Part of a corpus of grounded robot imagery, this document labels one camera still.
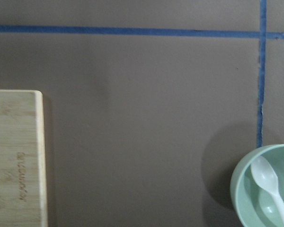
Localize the white plastic spoon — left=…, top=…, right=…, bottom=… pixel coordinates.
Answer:
left=250, top=156, right=284, bottom=224

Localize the mint green bowl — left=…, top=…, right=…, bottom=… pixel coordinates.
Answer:
left=230, top=144, right=284, bottom=227

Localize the bamboo cutting board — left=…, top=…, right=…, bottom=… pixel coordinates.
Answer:
left=0, top=89, right=48, bottom=227

